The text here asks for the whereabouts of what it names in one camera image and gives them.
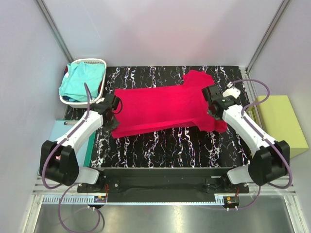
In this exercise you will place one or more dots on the turquoise t shirt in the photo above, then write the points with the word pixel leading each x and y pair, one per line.
pixel 79 74

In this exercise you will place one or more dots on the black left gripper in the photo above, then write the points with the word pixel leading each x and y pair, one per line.
pixel 112 123

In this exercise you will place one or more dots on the pink t shirt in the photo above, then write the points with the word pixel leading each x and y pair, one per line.
pixel 146 110

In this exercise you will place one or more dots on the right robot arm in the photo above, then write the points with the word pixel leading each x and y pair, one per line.
pixel 270 158

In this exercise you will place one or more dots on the light blue clipboard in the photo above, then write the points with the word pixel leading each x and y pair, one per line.
pixel 61 127

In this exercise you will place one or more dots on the yellow green drawer box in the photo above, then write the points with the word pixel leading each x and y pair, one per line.
pixel 277 117

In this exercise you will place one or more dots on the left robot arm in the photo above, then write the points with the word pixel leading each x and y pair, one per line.
pixel 58 162

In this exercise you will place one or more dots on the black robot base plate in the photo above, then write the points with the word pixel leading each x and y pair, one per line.
pixel 165 185

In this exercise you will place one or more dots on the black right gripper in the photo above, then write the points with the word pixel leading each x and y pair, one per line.
pixel 216 117

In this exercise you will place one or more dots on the white laundry basket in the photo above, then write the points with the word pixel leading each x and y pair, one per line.
pixel 81 105

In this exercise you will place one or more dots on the blue t shirt in basket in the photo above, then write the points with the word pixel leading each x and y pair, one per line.
pixel 68 99

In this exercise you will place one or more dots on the green cutting mat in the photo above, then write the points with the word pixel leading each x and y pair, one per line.
pixel 89 150

